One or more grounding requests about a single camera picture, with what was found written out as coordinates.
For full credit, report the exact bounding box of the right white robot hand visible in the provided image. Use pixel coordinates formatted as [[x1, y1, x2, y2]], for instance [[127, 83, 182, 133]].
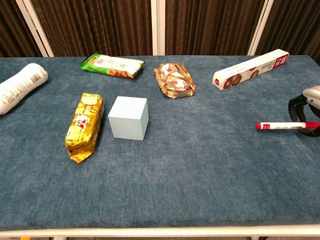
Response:
[[287, 85, 320, 138]]

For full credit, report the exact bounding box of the long white and brown box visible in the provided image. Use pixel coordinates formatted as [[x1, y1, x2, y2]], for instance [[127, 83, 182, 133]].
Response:
[[212, 48, 290, 91]]

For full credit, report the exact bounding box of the green and white snack packet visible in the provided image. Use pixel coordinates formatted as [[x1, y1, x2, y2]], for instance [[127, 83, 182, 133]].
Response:
[[79, 51, 147, 79]]

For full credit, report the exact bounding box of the dark brown screen panel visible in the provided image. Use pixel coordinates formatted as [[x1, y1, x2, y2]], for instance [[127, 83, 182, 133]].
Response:
[[157, 0, 270, 56], [0, 0, 48, 58], [23, 0, 159, 58], [252, 0, 320, 56]]

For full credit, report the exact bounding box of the crumpled brown foil snack packet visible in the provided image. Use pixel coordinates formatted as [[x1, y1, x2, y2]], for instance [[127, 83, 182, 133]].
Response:
[[153, 62, 197, 99]]

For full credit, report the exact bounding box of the gold foil snack packet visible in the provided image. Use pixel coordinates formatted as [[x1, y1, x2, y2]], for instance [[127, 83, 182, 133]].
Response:
[[64, 92, 105, 164]]

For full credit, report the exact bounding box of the light blue cube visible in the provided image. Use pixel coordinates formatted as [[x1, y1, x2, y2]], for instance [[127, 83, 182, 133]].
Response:
[[107, 96, 150, 141]]

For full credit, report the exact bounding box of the blue table cloth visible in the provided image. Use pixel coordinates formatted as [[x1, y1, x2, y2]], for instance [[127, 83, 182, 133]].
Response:
[[0, 54, 320, 232]]

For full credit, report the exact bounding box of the white table frame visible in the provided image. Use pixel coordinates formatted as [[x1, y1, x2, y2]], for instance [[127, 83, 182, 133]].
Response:
[[0, 223, 320, 240]]

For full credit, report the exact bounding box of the red and white marker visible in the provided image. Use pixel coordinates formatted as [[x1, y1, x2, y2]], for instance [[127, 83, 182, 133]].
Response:
[[255, 121, 320, 131]]

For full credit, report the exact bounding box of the white bottle with yellow cap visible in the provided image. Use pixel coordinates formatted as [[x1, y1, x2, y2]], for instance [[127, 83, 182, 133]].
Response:
[[0, 62, 49, 116]]

